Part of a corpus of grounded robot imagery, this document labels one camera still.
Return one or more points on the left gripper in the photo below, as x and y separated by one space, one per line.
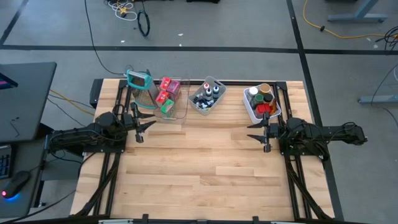
134 123

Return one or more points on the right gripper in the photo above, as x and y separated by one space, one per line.
269 132

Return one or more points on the white perforated basket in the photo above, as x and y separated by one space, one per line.
248 105

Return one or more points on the green lid herb jar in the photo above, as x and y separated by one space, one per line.
258 98

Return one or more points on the black lid orange spice jar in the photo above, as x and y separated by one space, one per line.
268 97

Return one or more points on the white lid spice jar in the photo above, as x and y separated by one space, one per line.
253 91

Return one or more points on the grey plastic bin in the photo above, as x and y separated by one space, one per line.
219 93

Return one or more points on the black colouring bottle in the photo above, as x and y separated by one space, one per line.
209 92

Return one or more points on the red food colouring bottle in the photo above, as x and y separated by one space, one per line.
206 86

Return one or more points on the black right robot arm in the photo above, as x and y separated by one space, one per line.
317 133

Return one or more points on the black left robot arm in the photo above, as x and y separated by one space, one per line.
93 133

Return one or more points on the small red box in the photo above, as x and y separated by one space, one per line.
259 109

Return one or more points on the green spice box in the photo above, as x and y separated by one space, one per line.
168 106

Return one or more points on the red spice tin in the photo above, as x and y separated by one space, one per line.
165 83

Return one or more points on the brown lid spice jar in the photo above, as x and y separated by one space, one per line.
265 89

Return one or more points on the smoked paprika tin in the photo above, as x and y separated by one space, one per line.
174 87

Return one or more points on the clear plastic bin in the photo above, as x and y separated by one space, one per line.
185 99

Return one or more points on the black desk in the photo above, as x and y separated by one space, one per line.
28 102

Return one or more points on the grey desk foot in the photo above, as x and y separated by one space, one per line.
379 99

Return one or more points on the black computer mouse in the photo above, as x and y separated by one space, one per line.
17 183

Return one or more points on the monitor screen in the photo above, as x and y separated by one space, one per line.
6 81

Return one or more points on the black keyboard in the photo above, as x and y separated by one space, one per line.
4 161

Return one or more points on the desk with grey legs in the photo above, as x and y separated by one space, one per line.
357 18

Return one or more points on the grey side desk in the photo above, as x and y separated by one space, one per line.
18 205

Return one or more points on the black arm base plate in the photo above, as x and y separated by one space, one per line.
306 151
93 149

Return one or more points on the black table frame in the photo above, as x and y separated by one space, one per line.
96 90

